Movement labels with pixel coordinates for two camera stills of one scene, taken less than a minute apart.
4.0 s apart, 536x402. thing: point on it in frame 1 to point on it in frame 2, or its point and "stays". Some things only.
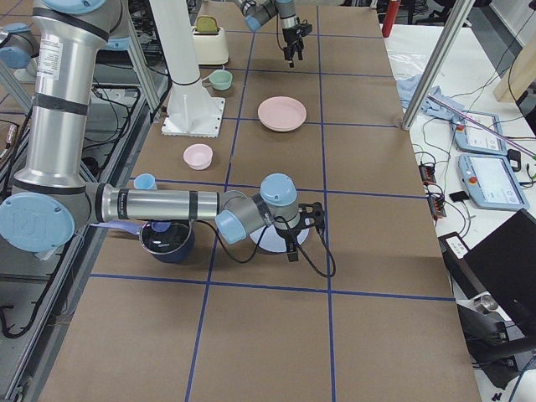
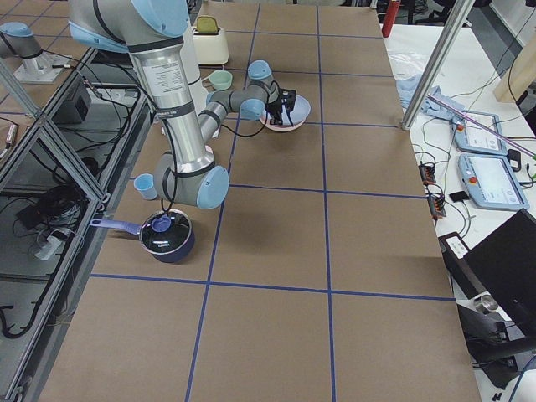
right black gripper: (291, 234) to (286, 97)
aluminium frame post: (446, 40) stays
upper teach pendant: (479, 133) stays
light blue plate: (270, 239) to (300, 112)
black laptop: (502, 265) stays
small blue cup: (144, 181) stays
